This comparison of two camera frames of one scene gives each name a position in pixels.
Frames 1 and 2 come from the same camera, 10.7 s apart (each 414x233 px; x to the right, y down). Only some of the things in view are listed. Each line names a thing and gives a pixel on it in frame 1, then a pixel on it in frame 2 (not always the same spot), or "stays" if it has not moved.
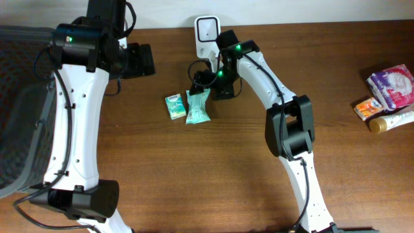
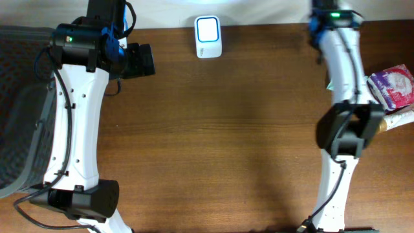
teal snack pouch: [197, 112] to [330, 86]
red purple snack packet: [393, 88] stays
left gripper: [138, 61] stays
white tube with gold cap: [379, 125] stays
